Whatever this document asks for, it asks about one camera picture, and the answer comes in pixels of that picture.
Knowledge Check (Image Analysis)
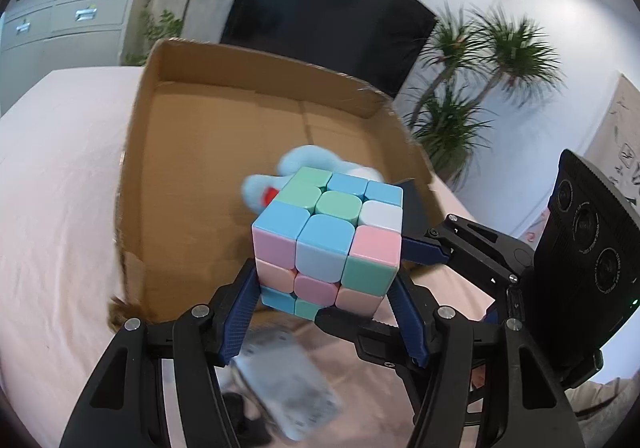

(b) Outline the pastel puzzle cube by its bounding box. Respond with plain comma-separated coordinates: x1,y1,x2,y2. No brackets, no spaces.
251,167,405,321

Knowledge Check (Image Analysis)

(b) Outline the cardboard box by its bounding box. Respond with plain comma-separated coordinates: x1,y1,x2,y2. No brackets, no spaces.
107,38,451,334

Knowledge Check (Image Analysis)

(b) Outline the black television screen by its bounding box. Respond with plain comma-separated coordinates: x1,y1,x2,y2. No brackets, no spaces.
220,0,439,99

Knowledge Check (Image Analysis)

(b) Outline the pink tablecloth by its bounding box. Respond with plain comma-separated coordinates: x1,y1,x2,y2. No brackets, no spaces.
0,66,501,448

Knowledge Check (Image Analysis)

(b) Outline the spiky palm plant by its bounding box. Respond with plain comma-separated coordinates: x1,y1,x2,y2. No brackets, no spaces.
404,3,568,190

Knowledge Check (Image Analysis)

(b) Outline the clear plastic packet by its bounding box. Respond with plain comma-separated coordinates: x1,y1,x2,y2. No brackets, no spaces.
229,328,346,444

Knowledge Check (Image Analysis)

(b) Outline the white wall poster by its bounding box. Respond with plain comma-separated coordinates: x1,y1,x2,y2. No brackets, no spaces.
584,72,640,211

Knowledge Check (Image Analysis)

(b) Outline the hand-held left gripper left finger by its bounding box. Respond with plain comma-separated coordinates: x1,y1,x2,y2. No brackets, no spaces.
60,258,263,448

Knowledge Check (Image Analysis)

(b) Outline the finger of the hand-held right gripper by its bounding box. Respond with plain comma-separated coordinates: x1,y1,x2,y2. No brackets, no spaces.
315,307,416,379
402,214,536,299

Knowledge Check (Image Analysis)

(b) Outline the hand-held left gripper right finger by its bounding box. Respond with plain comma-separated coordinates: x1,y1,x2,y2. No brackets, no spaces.
387,274,586,448

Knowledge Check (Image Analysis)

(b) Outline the light blue plush toy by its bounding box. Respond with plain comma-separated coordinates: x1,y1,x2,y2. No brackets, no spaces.
241,145,386,224

